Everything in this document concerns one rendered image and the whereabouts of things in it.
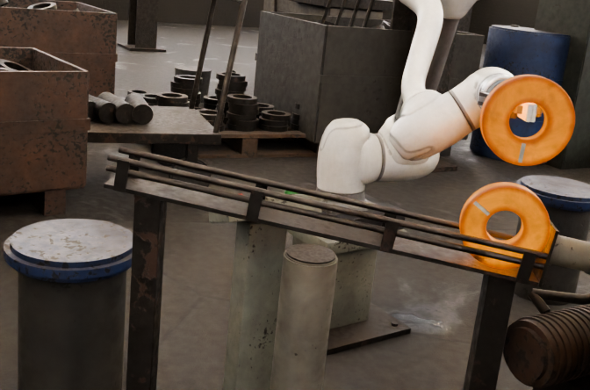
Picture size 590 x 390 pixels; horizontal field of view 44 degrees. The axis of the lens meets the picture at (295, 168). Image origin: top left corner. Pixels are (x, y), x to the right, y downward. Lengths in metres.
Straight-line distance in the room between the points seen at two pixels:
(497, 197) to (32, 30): 3.73
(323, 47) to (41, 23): 1.69
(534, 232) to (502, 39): 3.84
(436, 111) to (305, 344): 0.58
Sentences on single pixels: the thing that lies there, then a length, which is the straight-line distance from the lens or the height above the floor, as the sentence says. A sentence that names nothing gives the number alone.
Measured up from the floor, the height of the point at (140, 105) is 0.42.
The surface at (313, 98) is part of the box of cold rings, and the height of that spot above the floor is 0.38.
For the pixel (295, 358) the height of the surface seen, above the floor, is 0.29.
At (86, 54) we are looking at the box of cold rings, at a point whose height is 0.48.
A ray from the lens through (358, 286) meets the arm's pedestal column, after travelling 2.41.
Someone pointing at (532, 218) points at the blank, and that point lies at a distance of 1.37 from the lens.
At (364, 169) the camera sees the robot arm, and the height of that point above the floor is 0.54.
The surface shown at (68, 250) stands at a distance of 1.81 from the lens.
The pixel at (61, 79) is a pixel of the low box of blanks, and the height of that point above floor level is 0.59.
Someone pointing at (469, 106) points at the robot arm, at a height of 0.87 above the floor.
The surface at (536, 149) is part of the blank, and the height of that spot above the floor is 0.85.
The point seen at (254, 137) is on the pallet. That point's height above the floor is 0.13.
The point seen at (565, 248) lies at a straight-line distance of 1.39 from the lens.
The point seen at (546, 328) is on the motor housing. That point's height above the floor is 0.53.
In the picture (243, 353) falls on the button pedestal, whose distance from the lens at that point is 1.81.
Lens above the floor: 1.11
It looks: 15 degrees down
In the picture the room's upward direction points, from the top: 6 degrees clockwise
